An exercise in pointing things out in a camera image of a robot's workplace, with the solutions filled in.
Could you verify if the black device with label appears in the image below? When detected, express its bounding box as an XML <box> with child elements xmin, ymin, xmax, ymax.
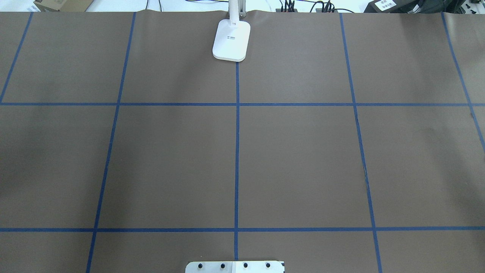
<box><xmin>364</xmin><ymin>0</ymin><xmax>420</xmax><ymax>13</ymax></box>

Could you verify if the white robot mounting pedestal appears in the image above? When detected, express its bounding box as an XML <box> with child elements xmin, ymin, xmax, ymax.
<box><xmin>185</xmin><ymin>260</ymin><xmax>285</xmax><ymax>273</ymax></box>

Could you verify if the cardboard box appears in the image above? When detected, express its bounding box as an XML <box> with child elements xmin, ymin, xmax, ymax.
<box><xmin>33</xmin><ymin>0</ymin><xmax>93</xmax><ymax>12</ymax></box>

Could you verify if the white desk lamp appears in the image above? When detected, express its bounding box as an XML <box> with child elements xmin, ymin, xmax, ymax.
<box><xmin>212</xmin><ymin>0</ymin><xmax>251</xmax><ymax>62</ymax></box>

